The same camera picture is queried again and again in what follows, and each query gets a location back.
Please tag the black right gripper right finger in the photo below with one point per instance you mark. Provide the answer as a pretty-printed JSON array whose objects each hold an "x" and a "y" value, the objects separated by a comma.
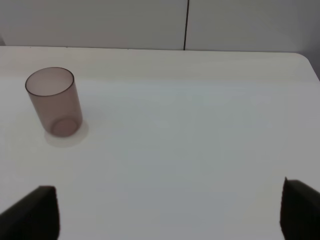
[{"x": 299, "y": 211}]

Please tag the mauve translucent plastic cup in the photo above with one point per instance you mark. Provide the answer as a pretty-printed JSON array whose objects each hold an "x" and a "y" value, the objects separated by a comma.
[{"x": 53, "y": 93}]

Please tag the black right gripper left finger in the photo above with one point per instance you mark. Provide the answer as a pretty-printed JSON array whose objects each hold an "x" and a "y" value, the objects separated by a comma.
[{"x": 34, "y": 217}]

